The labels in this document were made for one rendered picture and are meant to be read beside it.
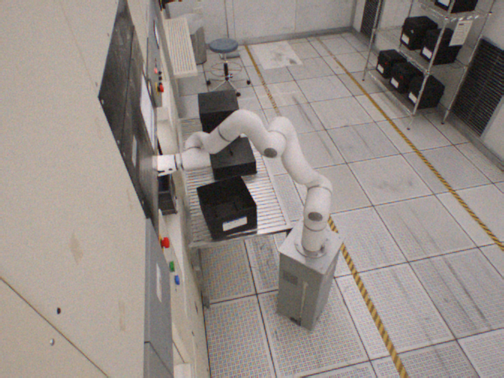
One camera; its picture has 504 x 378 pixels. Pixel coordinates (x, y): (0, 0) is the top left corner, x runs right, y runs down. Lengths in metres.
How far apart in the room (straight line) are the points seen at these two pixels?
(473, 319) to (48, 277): 2.70
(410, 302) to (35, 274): 2.55
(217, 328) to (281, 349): 0.45
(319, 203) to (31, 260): 1.28
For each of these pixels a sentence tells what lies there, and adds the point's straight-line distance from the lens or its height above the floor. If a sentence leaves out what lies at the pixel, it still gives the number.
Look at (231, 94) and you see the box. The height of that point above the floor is 1.01.
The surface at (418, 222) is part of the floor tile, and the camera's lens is 3.24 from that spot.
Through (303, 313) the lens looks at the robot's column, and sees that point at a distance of 2.33.
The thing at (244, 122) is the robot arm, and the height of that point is 1.53.
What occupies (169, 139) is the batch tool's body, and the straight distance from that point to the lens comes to 1.80.
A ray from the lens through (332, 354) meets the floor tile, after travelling 2.48.
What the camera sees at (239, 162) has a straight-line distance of 2.23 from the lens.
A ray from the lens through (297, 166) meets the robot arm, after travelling 1.47.
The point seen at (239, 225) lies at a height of 0.82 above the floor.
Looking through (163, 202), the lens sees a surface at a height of 1.10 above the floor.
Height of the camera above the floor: 2.32
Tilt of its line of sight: 45 degrees down
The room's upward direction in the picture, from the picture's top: 3 degrees counter-clockwise
